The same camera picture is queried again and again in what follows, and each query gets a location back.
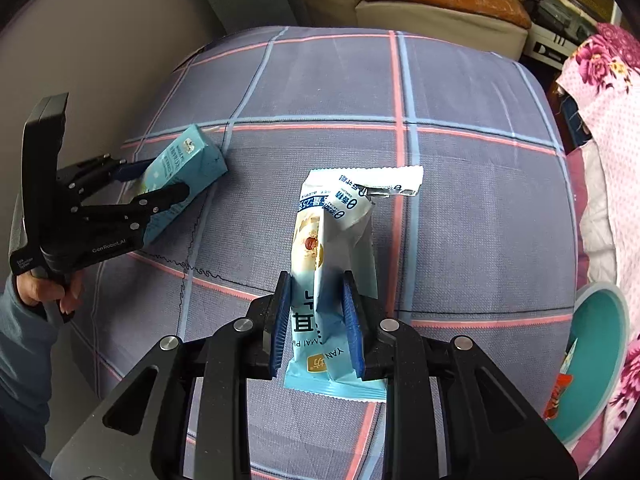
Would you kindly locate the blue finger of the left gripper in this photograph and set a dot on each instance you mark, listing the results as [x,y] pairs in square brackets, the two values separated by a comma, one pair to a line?
[136,215]
[130,171]

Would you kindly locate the light blue snack wrapper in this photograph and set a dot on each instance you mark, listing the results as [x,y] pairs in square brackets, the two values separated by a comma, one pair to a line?
[333,234]

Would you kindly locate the cream sofa chair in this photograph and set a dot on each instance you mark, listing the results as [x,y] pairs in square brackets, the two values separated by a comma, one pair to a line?
[468,30]

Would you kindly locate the grey plaid tablecloth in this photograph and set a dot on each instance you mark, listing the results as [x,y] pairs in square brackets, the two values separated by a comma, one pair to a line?
[433,172]

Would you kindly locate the pink floral bed quilt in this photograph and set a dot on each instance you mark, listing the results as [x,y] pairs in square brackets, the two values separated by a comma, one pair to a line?
[602,78]

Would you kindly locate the blue left sleeve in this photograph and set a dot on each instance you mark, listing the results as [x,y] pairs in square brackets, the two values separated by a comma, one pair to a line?
[27,338]

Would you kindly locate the black white electronics box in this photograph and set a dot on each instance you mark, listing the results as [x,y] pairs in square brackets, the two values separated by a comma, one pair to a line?
[559,27]

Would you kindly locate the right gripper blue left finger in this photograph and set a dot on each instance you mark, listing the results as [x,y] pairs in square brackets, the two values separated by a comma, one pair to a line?
[277,322]

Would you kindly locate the blue green milk carton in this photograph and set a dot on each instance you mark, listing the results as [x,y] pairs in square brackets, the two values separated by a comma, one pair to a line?
[190,158]

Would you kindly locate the orange snack bag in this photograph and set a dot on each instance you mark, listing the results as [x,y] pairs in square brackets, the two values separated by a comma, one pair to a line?
[562,382]

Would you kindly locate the teal plastic trash bin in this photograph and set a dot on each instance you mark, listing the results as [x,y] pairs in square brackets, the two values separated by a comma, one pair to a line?
[594,356]

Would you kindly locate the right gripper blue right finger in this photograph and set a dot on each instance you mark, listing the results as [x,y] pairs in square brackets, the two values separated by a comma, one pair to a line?
[355,323]

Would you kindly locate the person left hand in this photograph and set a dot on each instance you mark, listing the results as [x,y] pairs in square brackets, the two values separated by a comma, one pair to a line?
[34,291]

